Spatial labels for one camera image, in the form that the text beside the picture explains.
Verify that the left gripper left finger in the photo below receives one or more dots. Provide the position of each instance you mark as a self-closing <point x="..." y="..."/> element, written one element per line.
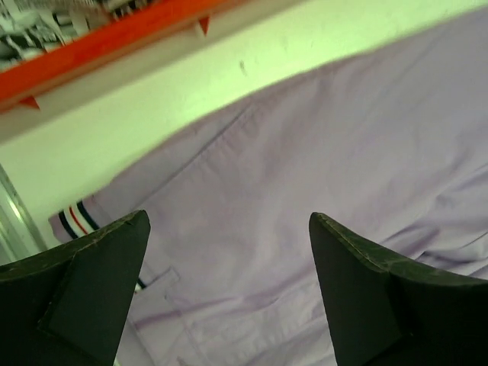
<point x="68" y="305"/>

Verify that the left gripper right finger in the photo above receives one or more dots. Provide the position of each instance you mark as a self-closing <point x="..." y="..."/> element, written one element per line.
<point x="386" y="309"/>

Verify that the purple trousers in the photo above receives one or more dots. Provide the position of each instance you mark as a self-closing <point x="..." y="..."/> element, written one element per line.
<point x="392" y="144"/>

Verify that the white black printed trousers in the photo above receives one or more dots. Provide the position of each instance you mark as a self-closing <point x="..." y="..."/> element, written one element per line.
<point x="32" y="28"/>

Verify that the red plastic bin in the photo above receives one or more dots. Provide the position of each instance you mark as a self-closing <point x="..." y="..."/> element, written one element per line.
<point x="21" y="84"/>

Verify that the aluminium mounting rail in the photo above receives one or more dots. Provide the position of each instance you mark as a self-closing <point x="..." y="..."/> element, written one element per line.
<point x="20" y="237"/>

